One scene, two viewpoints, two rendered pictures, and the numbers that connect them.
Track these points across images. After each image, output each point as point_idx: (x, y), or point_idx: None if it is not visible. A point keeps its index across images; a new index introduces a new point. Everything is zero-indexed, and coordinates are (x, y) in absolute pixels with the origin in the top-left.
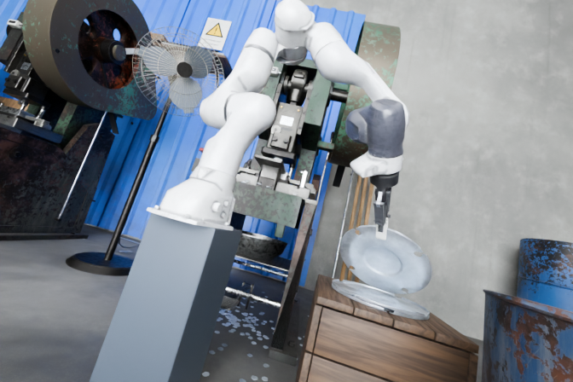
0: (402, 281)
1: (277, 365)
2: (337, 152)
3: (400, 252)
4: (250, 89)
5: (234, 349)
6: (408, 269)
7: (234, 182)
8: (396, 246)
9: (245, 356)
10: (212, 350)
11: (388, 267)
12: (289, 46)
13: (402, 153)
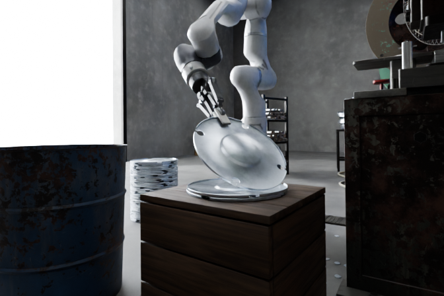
0: (232, 169)
1: (330, 290)
2: None
3: (216, 136)
4: (254, 59)
5: (344, 270)
6: (217, 152)
7: (248, 119)
8: (216, 131)
9: (333, 273)
10: (332, 259)
11: (239, 155)
12: (245, 18)
13: (182, 70)
